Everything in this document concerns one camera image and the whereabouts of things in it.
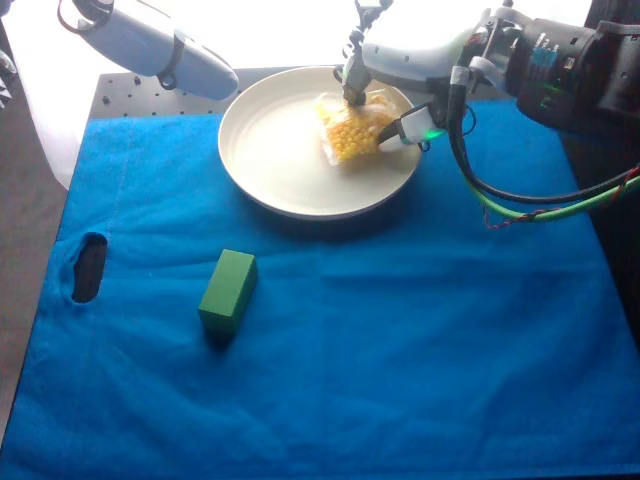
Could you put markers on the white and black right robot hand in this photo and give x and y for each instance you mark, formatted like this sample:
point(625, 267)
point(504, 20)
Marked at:
point(410, 62)

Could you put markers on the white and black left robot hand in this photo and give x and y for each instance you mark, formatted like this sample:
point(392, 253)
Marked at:
point(6, 75)

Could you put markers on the bag of yellow corn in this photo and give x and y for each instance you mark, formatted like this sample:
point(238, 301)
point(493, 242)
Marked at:
point(350, 135)

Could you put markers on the green rectangular block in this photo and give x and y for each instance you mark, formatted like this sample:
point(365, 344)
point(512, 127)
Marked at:
point(227, 290)

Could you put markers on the white round plate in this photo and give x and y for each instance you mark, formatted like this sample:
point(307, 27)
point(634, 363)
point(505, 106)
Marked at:
point(270, 150)

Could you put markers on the blue fabric cloth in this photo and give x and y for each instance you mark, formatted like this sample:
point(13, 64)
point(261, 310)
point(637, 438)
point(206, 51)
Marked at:
point(350, 350)

